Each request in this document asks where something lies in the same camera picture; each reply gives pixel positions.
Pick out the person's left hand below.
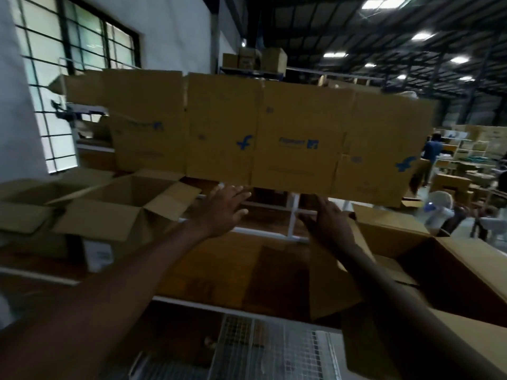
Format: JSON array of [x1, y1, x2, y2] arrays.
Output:
[[193, 184, 252, 239]]

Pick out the person's right hand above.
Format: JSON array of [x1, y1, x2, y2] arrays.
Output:
[[299, 196, 358, 258]]

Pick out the person's left forearm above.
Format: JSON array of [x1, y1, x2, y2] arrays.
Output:
[[0, 225, 216, 380]]

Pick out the person's right forearm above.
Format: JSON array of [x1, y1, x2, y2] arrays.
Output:
[[337, 243, 506, 380]]

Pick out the flat brown cardboard sheet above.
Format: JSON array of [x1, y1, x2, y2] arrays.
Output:
[[308, 217, 420, 322]]

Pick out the closed brown cardboard box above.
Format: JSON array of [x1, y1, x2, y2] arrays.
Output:
[[352, 203, 433, 259]]

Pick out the large flattened printed cardboard box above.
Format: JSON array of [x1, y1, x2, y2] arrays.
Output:
[[102, 69, 437, 208]]

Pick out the open cardboard box white label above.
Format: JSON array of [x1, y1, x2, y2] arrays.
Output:
[[51, 169, 203, 273]]

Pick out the large open brown cardboard box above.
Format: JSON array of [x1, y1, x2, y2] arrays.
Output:
[[390, 236, 507, 318]]

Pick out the background shelves with boxes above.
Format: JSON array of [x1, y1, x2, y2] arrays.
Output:
[[430, 124, 507, 211]]

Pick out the open plain cardboard box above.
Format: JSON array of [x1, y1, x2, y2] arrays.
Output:
[[0, 168, 116, 258]]

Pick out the group of ceiling light panels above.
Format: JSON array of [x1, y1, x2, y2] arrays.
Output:
[[322, 0, 475, 83]]

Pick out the window with black grille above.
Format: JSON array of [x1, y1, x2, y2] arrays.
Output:
[[7, 0, 142, 174]]

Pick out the white pedestal fan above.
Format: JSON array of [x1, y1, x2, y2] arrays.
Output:
[[423, 191, 455, 231]]

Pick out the wire mesh panel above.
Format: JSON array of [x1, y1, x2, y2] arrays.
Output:
[[208, 312, 344, 380]]

